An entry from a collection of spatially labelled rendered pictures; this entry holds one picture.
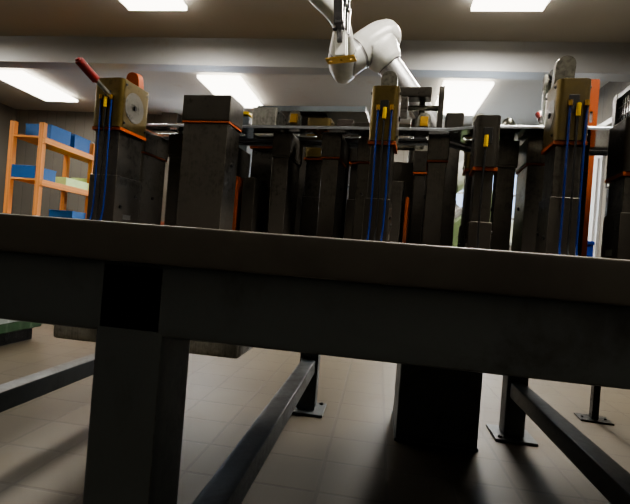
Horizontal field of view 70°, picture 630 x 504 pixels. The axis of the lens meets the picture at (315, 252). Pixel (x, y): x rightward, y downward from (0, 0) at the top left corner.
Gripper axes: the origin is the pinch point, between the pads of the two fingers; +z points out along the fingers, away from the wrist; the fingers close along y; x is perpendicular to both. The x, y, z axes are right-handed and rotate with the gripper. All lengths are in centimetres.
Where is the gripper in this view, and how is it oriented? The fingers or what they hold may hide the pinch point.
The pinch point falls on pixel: (341, 45)
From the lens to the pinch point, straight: 138.4
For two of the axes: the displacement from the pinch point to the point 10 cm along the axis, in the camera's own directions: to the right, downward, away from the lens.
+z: -0.3, 10.0, -0.2
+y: -2.9, -0.3, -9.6
